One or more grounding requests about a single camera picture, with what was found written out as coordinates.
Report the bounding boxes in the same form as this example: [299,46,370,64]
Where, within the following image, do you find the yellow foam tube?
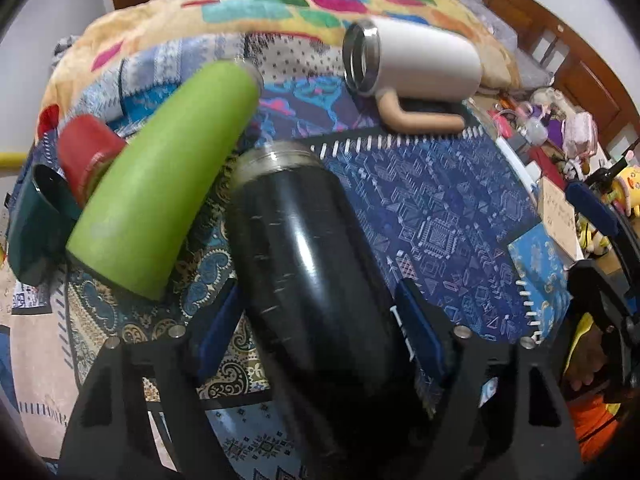
[0,152,28,170]

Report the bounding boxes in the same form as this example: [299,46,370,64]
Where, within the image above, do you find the plush doll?
[529,87,598,160]

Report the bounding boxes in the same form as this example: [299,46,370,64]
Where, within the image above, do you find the white mug with tan handle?
[342,16,483,136]

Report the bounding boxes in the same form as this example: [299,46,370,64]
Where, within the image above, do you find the colourful squares yellow duvet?
[35,0,521,140]

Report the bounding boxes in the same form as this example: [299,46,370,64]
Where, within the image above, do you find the cardboard note card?
[538,177,584,262]

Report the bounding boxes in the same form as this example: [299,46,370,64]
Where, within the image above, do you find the yellow plush toy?
[612,166,640,218]

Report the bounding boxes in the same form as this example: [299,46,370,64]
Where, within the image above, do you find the black thermos bottle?
[226,141,428,479]

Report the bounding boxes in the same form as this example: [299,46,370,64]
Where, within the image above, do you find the wooden headboard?
[480,0,639,155]

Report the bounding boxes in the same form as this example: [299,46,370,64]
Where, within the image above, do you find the dark green cup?
[8,164,81,286]

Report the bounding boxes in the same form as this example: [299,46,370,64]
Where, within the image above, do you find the green thermos bottle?
[66,58,264,300]

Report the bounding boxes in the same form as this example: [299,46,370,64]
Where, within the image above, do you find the red cup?
[58,114,127,208]

